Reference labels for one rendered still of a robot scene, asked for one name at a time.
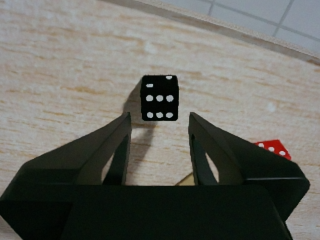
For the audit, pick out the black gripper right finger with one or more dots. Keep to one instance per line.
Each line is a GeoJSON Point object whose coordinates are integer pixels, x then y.
{"type": "Point", "coordinates": [240, 162]}

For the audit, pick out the red die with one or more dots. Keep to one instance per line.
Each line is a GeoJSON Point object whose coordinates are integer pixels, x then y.
{"type": "Point", "coordinates": [275, 146]}

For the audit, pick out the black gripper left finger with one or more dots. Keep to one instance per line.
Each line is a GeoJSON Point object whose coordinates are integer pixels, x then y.
{"type": "Point", "coordinates": [82, 160]}

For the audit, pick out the black die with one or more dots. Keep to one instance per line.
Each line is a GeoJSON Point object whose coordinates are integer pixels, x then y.
{"type": "Point", "coordinates": [159, 97]}

